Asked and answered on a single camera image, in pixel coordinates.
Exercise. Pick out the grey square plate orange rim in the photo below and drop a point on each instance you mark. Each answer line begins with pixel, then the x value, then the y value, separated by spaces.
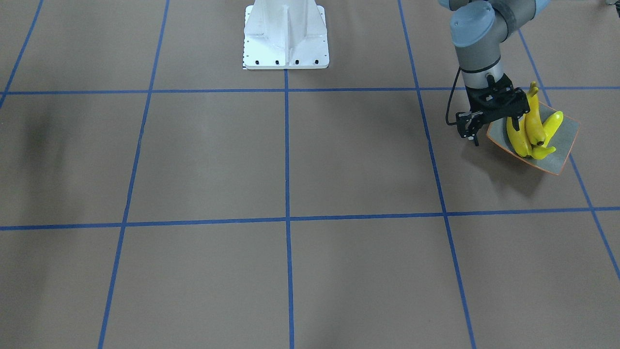
pixel 563 141

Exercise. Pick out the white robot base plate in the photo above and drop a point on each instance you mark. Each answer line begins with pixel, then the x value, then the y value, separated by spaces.
pixel 285 34

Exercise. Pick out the plain yellow banana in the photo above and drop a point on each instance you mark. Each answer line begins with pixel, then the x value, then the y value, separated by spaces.
pixel 550 127

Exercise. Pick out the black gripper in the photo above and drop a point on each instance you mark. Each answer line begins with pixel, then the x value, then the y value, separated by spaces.
pixel 468 123

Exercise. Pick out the brown paper table cover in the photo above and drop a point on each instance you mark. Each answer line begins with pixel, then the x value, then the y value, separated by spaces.
pixel 156 195

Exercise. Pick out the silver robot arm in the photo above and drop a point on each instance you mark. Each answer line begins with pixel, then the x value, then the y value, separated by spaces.
pixel 478 28

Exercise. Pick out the yellow banana with brown tip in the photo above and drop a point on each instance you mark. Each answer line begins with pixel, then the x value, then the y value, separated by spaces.
pixel 534 126

